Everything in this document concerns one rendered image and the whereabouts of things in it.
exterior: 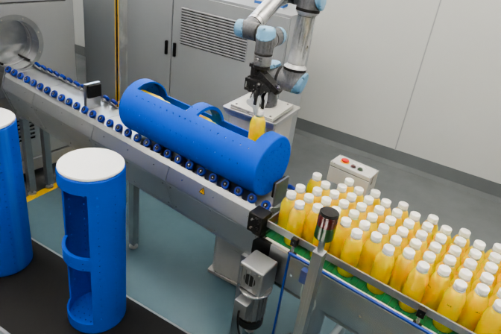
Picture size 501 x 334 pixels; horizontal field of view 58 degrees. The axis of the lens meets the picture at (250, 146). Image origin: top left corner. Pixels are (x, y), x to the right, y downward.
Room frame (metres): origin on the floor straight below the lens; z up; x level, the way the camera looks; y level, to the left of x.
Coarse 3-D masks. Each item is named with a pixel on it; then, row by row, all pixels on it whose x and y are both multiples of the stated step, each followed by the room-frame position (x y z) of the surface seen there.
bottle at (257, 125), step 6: (252, 120) 1.77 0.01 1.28; (258, 120) 1.75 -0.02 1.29; (264, 120) 1.77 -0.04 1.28; (252, 126) 1.76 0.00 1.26; (258, 126) 1.75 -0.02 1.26; (264, 126) 1.76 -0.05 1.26; (252, 132) 1.75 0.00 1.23; (258, 132) 1.75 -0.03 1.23; (264, 132) 1.77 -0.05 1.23; (252, 138) 1.75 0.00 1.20; (258, 138) 1.75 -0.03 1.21
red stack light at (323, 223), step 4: (320, 216) 1.17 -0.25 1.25; (320, 220) 1.17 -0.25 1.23; (324, 220) 1.16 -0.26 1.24; (328, 220) 1.15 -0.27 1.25; (332, 220) 1.15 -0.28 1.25; (336, 220) 1.16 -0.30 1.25; (320, 224) 1.16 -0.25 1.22; (324, 224) 1.15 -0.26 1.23; (328, 224) 1.15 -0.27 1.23; (332, 224) 1.15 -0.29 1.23; (336, 224) 1.17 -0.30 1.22; (324, 228) 1.15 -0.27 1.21; (328, 228) 1.15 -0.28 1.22; (332, 228) 1.15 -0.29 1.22
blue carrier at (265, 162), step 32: (128, 96) 2.08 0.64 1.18; (160, 96) 2.31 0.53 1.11; (160, 128) 1.91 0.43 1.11; (192, 128) 1.83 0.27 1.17; (224, 128) 1.79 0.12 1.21; (192, 160) 1.84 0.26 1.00; (224, 160) 1.69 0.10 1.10; (256, 160) 1.63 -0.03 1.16; (288, 160) 1.83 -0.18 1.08; (256, 192) 1.64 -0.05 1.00
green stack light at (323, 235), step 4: (316, 224) 1.18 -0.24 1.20; (316, 228) 1.17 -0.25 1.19; (320, 228) 1.16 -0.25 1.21; (316, 232) 1.17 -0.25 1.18; (320, 232) 1.16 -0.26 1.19; (324, 232) 1.15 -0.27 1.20; (328, 232) 1.15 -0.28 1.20; (332, 232) 1.16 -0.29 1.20; (316, 236) 1.17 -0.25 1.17; (320, 236) 1.16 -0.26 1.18; (324, 236) 1.15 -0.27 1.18; (328, 236) 1.15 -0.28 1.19; (332, 236) 1.16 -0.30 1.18; (320, 240) 1.15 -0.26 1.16; (324, 240) 1.15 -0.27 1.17; (328, 240) 1.15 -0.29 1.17; (332, 240) 1.16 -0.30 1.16
